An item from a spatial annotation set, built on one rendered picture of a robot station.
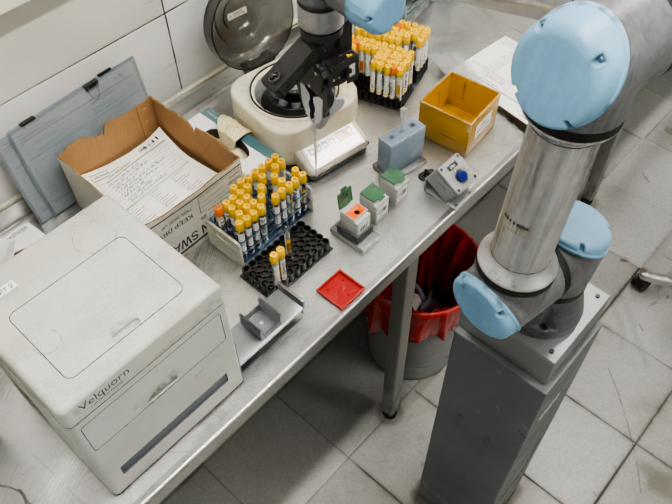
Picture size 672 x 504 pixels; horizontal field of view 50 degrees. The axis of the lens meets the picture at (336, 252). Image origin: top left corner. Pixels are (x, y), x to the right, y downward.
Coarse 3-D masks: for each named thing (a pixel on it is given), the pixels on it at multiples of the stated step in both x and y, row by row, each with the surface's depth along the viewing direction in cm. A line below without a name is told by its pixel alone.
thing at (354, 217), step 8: (344, 208) 142; (352, 208) 141; (360, 208) 141; (344, 216) 141; (352, 216) 140; (360, 216) 141; (368, 216) 142; (344, 224) 143; (352, 224) 141; (360, 224) 141; (368, 224) 143; (352, 232) 143; (360, 232) 143
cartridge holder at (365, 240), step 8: (336, 224) 147; (336, 232) 146; (344, 232) 144; (368, 232) 144; (344, 240) 146; (352, 240) 144; (360, 240) 144; (368, 240) 144; (376, 240) 145; (360, 248) 143; (368, 248) 144
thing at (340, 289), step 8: (336, 272) 140; (344, 272) 140; (328, 280) 139; (336, 280) 140; (344, 280) 140; (352, 280) 139; (320, 288) 138; (328, 288) 139; (336, 288) 139; (344, 288) 139; (352, 288) 139; (360, 288) 139; (328, 296) 138; (336, 296) 138; (344, 296) 138; (352, 296) 138; (336, 304) 136; (344, 304) 136
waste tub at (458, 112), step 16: (448, 80) 165; (464, 80) 163; (432, 96) 162; (448, 96) 169; (464, 96) 166; (480, 96) 163; (496, 96) 158; (432, 112) 158; (448, 112) 169; (464, 112) 169; (480, 112) 166; (496, 112) 163; (432, 128) 161; (448, 128) 158; (464, 128) 155; (480, 128) 159; (448, 144) 161; (464, 144) 158
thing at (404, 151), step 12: (408, 120) 154; (396, 132) 152; (408, 132) 151; (420, 132) 153; (384, 144) 150; (396, 144) 150; (408, 144) 153; (420, 144) 156; (384, 156) 153; (396, 156) 152; (408, 156) 156; (420, 156) 159; (384, 168) 155; (408, 168) 157
